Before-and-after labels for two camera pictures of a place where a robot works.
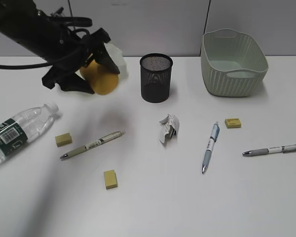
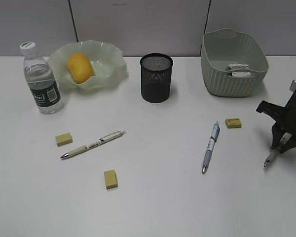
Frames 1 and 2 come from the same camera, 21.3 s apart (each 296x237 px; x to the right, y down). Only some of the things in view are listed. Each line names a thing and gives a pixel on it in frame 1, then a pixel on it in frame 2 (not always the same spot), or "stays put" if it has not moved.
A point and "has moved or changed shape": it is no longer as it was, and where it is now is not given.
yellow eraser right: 233,123 stays put
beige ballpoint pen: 112,136 stays put
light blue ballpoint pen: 213,137 stays put
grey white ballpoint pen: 286,148 has moved or changed shape
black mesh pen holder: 156,70 stays put
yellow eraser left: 63,139 stays put
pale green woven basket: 232,63 stays put
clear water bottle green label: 7,138 to 43,83
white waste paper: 169,128 to 235,66
